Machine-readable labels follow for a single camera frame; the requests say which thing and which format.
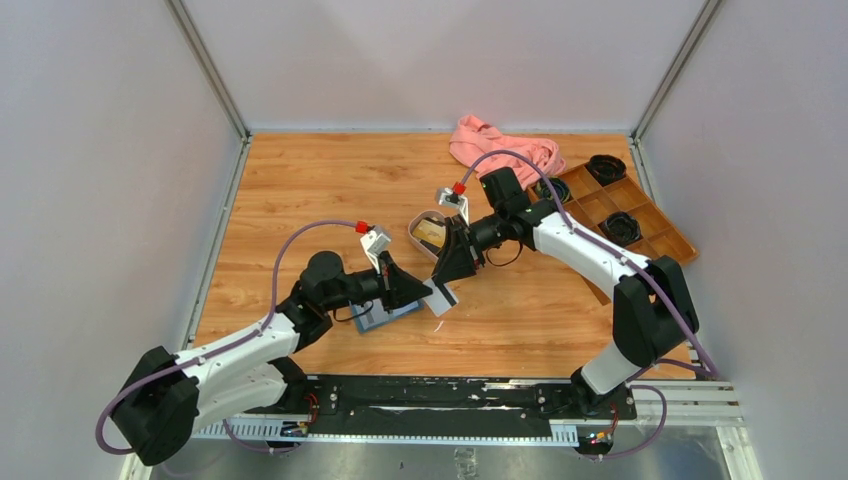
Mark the gold credit card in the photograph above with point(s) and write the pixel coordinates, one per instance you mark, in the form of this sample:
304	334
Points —
431	232

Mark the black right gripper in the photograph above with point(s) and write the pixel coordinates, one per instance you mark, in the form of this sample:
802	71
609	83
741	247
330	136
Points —
461	259

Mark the wooden compartment organizer tray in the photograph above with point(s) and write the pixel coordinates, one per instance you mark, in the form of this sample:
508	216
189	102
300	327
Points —
602	196

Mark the rolled tie orange pattern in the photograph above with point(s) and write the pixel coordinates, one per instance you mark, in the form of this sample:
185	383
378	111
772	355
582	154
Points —
606	169

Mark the beige oval tray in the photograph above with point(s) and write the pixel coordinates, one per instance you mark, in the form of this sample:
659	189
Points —
430	252

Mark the aluminium frame rail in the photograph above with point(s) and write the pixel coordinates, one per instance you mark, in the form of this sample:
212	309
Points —
660	406

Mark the white striped card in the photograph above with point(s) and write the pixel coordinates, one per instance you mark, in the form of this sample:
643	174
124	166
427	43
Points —
441	299

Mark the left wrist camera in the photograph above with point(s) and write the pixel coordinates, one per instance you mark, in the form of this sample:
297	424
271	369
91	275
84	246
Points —
374	241

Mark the teal leather card holder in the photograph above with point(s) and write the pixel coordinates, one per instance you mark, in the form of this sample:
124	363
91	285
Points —
371	315

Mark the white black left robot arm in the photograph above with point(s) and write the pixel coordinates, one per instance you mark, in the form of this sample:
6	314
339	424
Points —
232	358

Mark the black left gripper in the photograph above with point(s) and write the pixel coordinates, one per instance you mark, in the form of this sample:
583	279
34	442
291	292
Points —
395	287

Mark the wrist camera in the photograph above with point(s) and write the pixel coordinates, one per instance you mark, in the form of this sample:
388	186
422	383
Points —
454	198
374	241

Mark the pink cloth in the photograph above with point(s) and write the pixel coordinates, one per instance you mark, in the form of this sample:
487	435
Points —
472	138

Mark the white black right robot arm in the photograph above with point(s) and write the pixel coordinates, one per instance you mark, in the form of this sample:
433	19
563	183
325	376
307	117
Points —
652	310

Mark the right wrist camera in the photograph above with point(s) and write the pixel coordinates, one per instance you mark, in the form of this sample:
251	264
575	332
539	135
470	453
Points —
454	198

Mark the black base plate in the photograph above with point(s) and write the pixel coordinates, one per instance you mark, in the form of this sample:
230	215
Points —
445	407

